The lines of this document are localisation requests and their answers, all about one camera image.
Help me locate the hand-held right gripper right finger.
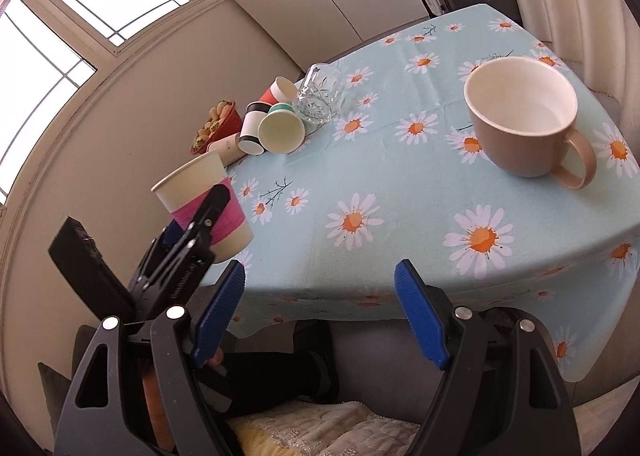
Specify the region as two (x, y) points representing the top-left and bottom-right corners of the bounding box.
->
(394, 259), (584, 456)

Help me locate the red paper cup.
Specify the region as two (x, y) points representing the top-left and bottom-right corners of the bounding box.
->
(258, 76), (300, 106)

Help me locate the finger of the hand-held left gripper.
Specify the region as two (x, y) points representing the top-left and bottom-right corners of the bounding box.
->
(131, 183), (232, 322)
(127, 222), (187, 298)

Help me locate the green-rimmed paper cup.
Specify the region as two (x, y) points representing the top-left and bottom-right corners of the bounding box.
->
(257, 102), (306, 154)

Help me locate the white-framed window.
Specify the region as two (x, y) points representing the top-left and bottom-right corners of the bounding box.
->
(0, 0), (224, 208)

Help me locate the blue daisy tablecloth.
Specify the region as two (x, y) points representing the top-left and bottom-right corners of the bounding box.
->
(220, 3), (640, 383)

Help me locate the black and white paper cup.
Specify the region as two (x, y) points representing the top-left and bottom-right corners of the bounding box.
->
(239, 101), (274, 156)

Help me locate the beige paper cup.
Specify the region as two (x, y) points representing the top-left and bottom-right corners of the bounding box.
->
(206, 132), (246, 167)

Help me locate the beige ceramic mug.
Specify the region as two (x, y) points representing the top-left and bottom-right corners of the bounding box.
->
(463, 56), (598, 190)

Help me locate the cream quilted blanket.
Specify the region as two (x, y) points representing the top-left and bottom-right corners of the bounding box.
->
(225, 398), (422, 456)

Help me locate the pink-banded paper cup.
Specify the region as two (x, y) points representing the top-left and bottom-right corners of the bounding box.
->
(151, 151), (255, 265)

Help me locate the grey seat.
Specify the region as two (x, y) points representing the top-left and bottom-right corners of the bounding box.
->
(327, 320), (453, 428)

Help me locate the pile of pale snacks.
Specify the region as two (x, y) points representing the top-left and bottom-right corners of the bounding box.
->
(194, 99), (236, 148)

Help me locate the clear cut-glass cup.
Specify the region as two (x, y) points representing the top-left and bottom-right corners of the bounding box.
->
(294, 63), (346, 136)

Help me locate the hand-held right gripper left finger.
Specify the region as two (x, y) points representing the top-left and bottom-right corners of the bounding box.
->
(54, 260), (247, 456)

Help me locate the red snack bowl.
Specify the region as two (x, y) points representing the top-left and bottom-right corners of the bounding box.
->
(189, 100), (245, 156)

